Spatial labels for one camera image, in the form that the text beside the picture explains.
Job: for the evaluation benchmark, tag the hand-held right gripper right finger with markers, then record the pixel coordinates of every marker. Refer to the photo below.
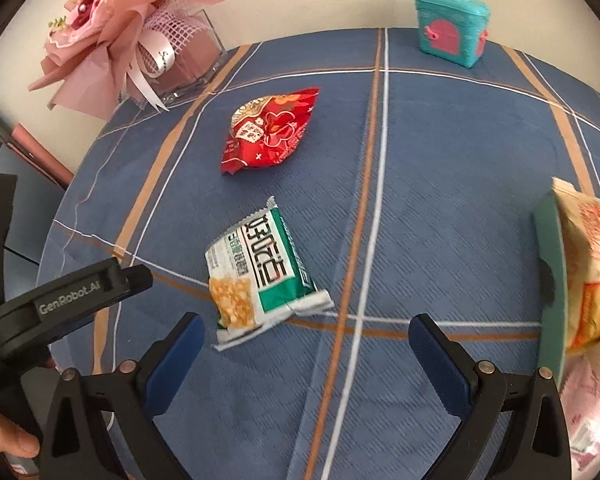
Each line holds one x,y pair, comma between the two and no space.
437,360

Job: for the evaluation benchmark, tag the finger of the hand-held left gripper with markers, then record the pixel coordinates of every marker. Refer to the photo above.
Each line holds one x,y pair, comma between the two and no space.
130,280

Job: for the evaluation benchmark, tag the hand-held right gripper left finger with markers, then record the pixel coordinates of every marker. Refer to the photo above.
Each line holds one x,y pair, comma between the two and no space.
177,355

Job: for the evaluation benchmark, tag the green white snack packet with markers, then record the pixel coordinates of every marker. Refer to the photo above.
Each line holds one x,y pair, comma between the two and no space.
265,270

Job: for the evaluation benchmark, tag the pink snack packet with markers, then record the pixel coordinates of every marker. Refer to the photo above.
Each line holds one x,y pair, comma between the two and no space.
590,400

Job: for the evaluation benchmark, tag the teal rimmed white tray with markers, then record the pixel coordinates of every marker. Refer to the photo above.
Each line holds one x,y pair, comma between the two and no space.
550,240

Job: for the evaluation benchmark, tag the beige cake roll packet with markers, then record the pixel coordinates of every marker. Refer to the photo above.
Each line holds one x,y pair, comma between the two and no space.
590,260

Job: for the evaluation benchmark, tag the person's left hand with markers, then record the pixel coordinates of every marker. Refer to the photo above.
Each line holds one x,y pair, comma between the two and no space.
5,432

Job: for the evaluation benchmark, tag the dark cabinet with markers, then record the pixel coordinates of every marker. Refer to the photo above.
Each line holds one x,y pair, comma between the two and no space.
25,210

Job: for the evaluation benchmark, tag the pink board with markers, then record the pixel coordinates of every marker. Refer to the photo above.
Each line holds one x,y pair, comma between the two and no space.
40,155

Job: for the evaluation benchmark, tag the blue plaid tablecloth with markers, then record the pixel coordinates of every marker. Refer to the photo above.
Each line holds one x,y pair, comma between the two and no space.
430,185

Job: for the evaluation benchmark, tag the red puffed snack packet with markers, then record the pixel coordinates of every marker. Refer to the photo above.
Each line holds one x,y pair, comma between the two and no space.
270,130

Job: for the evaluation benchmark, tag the clear glass vase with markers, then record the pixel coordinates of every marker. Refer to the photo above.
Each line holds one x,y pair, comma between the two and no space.
190,55

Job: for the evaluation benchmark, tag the pink paper flower bouquet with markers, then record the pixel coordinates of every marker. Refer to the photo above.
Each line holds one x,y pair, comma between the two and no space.
110,10

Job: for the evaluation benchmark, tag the teal toy chest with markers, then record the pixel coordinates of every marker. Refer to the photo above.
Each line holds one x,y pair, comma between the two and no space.
450,25

